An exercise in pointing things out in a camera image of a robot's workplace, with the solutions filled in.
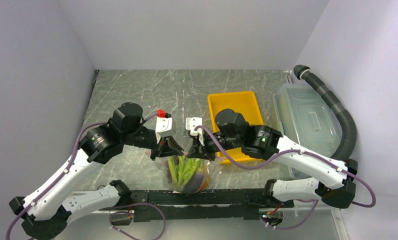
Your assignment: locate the yellow plastic tray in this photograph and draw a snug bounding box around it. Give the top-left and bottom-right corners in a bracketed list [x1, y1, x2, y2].
[207, 91, 264, 164]

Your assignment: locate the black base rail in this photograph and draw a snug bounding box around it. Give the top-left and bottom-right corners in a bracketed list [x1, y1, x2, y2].
[96, 187, 294, 223]

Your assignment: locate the purple eggplant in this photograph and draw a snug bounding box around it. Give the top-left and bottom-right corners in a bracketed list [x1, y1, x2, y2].
[182, 165, 208, 194]

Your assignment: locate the clear plastic storage box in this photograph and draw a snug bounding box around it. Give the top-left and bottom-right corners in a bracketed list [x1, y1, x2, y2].
[273, 82, 354, 181]

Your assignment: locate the clear zip top bag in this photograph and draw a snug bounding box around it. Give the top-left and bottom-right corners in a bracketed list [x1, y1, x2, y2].
[153, 153, 224, 195]

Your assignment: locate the celery stalk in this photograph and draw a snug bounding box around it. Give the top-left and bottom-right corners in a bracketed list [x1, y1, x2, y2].
[165, 156, 204, 189]

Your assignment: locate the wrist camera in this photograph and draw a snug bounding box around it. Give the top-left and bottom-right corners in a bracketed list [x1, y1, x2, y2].
[185, 117, 205, 146]
[155, 109, 176, 143]

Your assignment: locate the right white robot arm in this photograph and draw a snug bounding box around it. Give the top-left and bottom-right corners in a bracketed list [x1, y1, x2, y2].
[185, 108, 358, 209]

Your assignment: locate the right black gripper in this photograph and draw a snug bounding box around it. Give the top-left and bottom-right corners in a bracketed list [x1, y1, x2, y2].
[186, 128, 243, 162]

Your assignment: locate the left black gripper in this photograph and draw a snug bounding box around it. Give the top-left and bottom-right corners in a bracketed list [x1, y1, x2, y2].
[122, 127, 183, 161]

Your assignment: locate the orange red fruit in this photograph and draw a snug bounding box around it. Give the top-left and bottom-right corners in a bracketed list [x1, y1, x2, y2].
[201, 172, 212, 190]

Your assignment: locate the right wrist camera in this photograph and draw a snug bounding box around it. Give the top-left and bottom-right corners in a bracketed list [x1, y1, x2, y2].
[185, 117, 205, 146]

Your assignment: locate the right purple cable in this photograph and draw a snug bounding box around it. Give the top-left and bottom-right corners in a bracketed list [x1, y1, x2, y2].
[193, 125, 377, 231]

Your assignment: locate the purple cable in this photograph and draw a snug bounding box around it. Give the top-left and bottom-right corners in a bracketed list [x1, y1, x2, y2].
[5, 110, 167, 240]
[193, 125, 377, 231]

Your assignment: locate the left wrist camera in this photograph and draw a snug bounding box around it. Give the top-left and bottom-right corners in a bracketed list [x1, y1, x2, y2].
[155, 109, 176, 143]

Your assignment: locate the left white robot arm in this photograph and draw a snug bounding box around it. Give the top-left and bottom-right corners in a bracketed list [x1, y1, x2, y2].
[9, 102, 183, 240]

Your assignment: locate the black corrugated hose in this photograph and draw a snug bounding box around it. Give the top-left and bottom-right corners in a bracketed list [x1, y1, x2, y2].
[293, 64, 358, 162]

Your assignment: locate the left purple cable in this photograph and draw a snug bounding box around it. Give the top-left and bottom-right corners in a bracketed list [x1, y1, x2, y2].
[5, 110, 167, 240]

